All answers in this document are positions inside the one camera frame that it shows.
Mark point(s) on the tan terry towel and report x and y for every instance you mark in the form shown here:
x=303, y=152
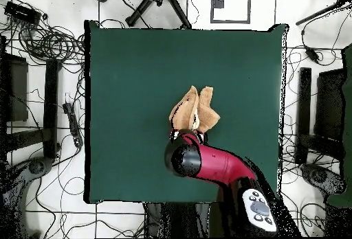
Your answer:
x=187, y=110

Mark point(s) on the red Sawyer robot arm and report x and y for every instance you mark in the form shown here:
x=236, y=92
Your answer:
x=220, y=164

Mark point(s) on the dark green table cloth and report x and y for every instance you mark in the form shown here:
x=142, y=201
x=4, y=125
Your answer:
x=233, y=71

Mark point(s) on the black metal stand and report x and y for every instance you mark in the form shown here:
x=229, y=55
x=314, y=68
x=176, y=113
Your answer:
x=304, y=99
x=51, y=99

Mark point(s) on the black power strip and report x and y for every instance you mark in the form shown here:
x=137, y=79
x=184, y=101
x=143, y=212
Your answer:
x=73, y=123

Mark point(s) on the black office chair base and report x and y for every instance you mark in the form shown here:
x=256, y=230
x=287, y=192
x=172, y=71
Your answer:
x=140, y=9

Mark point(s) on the grey chair base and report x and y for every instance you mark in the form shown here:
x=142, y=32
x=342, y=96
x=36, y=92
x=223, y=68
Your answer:
x=319, y=175
x=35, y=166

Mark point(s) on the grey floor outlet plate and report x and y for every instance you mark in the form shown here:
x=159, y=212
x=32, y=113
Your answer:
x=217, y=0

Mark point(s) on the dark box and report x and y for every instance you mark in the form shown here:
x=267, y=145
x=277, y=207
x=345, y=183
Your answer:
x=18, y=90
x=330, y=104

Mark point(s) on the black power adapter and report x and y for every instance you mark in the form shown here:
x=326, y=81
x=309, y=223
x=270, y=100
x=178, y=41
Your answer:
x=312, y=54

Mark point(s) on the black tripod leg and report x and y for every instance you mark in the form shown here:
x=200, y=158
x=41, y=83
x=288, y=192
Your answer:
x=316, y=15

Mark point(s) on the black electronics box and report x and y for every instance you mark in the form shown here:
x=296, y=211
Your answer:
x=22, y=12

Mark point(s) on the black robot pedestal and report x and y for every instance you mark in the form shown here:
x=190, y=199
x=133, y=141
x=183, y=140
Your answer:
x=176, y=219

